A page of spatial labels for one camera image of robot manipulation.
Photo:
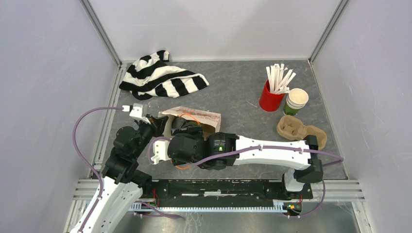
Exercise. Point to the metal cable duct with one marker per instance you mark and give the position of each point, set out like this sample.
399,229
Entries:
276,208

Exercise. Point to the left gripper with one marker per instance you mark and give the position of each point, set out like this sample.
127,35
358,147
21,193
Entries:
157,124

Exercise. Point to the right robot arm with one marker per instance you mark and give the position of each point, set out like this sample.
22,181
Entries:
220,150

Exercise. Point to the black cup lid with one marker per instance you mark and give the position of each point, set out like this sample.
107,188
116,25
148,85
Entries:
178,123

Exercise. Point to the black white striped cloth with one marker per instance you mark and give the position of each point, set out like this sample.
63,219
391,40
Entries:
152,76

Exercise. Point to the paper takeout bag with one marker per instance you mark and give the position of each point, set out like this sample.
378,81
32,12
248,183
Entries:
199,117

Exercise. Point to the red straw holder cup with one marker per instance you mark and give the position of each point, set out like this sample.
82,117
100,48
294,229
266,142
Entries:
268,101

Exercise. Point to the stack of paper cups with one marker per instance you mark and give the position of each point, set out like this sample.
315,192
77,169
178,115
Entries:
297,98

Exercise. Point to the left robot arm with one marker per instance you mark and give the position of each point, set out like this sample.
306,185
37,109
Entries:
121,182

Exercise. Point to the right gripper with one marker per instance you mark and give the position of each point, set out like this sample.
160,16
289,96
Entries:
194,131

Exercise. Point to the white wrapped straws bundle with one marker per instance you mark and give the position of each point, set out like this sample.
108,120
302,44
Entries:
279,78

